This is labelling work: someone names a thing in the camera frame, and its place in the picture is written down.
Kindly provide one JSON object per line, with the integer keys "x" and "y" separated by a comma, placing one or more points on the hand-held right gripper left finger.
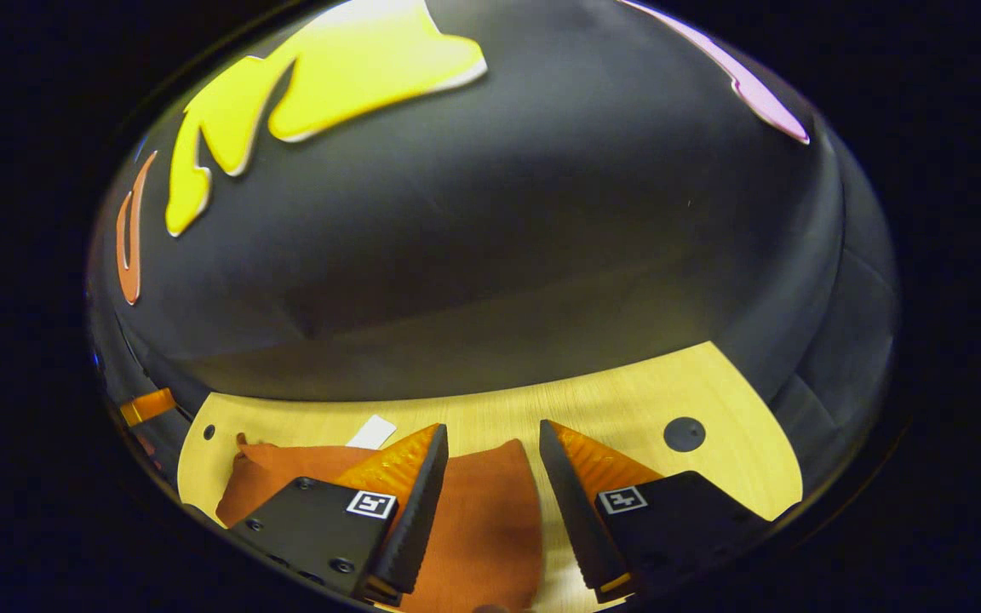
{"x": 418, "y": 511}

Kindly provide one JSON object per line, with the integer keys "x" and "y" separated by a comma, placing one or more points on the orange button shirt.
{"x": 482, "y": 528}

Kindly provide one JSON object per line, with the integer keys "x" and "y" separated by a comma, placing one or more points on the black backdrop cloth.
{"x": 499, "y": 255}

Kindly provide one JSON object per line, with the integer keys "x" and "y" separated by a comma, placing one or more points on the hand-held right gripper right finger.
{"x": 563, "y": 511}

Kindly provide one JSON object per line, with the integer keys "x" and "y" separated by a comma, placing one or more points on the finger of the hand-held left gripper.
{"x": 148, "y": 406}

